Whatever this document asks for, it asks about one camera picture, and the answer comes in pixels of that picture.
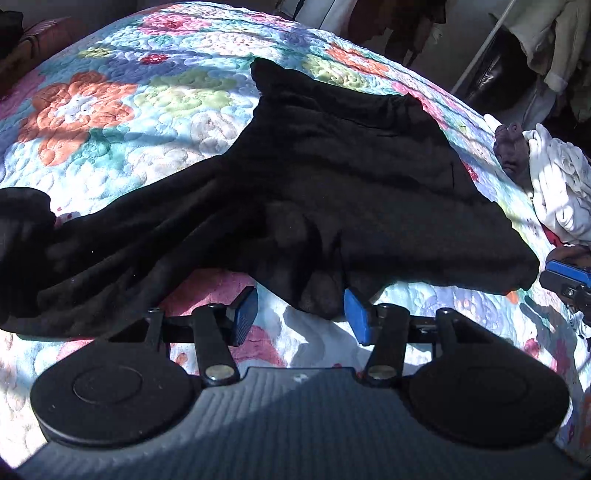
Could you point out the dark brown hanging clothes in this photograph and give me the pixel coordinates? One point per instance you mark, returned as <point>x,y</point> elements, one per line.
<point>392,23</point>

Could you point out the floral quilted bed cover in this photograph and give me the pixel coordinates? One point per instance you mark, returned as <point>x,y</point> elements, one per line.
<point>115,115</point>

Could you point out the black bag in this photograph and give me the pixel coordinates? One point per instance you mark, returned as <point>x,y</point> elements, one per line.
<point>501,78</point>

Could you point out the white crumpled garment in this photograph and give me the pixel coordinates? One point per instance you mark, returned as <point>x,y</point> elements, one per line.
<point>561,184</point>

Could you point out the beige hanging garment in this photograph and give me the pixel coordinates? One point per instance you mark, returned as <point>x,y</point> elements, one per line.
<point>554,41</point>

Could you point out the dark purple crumpled garment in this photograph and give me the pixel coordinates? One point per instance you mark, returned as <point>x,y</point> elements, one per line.
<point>510,150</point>

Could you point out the white clothes rack pole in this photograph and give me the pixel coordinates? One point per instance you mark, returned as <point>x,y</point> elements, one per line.
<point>478,50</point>

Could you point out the brown striped pillow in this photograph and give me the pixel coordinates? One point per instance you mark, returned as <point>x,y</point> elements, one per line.
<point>37,50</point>

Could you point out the black pants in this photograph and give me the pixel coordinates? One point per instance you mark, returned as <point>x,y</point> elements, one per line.
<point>323,184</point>

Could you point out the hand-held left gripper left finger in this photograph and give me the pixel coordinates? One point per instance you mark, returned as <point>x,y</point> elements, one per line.
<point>244,318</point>

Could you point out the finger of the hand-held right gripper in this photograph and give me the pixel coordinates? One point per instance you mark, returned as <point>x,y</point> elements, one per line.
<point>565,272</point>

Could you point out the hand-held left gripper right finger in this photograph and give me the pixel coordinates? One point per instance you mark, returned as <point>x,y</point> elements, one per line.
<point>358,321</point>

